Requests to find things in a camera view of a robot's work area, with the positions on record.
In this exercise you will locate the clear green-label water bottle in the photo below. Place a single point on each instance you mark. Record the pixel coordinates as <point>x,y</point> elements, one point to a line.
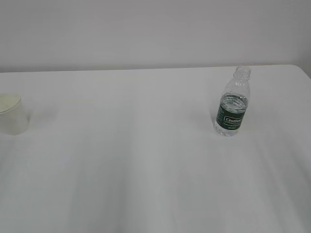
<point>233,103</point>

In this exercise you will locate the white paper cup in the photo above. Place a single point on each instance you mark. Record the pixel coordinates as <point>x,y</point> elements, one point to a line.
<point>13,118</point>

